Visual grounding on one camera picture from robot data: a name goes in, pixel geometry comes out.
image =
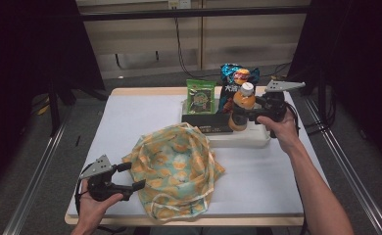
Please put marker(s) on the black box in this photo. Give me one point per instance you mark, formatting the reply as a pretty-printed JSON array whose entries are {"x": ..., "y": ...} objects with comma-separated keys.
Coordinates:
[{"x": 205, "y": 122}]

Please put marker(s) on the white wall socket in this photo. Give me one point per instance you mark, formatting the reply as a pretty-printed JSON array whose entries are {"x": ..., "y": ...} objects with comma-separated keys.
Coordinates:
[{"x": 179, "y": 4}]

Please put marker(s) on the aluminium floor rail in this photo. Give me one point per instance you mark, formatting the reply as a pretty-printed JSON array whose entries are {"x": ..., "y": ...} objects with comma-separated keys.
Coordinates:
[
  {"x": 358, "y": 182},
  {"x": 38, "y": 176}
]

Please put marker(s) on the yellow floor tape piece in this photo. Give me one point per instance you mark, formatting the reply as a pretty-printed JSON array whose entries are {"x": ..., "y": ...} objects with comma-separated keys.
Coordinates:
[{"x": 43, "y": 110}]

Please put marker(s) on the person's right hand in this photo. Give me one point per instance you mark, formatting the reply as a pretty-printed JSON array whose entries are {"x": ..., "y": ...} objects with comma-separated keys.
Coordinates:
[{"x": 283, "y": 133}]

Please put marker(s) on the person's left hand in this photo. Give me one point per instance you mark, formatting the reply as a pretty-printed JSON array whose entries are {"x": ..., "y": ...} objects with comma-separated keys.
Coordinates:
[{"x": 94, "y": 210}]

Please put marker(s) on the green snack packet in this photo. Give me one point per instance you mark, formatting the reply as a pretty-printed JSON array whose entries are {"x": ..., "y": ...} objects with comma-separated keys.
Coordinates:
[{"x": 201, "y": 96}]

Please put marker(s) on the black metal stand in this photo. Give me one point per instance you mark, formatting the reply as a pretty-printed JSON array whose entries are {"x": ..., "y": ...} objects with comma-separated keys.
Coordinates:
[
  {"x": 55, "y": 107},
  {"x": 323, "y": 98}
]

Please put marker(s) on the orange juice bottle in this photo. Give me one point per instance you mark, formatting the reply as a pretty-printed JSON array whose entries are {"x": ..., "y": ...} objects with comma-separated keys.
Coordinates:
[{"x": 243, "y": 101}]

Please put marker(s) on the fruit print cloth bag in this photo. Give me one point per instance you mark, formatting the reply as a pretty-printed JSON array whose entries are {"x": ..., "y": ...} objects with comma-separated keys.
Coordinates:
[{"x": 176, "y": 169}]

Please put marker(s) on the blue potato chips bag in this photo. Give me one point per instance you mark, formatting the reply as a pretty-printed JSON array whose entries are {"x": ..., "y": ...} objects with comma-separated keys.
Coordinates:
[{"x": 234, "y": 78}]

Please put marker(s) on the black curtain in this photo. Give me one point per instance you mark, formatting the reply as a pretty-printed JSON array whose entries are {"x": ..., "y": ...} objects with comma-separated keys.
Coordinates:
[
  {"x": 22, "y": 65},
  {"x": 358, "y": 65}
]

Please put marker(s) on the wooden table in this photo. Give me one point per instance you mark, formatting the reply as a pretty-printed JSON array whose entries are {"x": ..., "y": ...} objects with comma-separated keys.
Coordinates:
[{"x": 146, "y": 90}]

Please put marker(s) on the long desk with black edge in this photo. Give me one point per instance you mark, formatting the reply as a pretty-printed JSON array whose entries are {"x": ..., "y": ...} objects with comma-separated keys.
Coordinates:
[{"x": 179, "y": 13}]

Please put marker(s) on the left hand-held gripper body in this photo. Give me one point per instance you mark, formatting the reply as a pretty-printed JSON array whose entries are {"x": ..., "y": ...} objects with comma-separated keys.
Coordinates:
[{"x": 102, "y": 182}]

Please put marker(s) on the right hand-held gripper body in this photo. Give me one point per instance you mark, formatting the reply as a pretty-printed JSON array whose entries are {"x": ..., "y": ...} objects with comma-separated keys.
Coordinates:
[{"x": 274, "y": 104}]

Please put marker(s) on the white plastic tray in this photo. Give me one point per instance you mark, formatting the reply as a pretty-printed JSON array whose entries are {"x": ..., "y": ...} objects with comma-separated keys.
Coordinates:
[{"x": 244, "y": 138}]

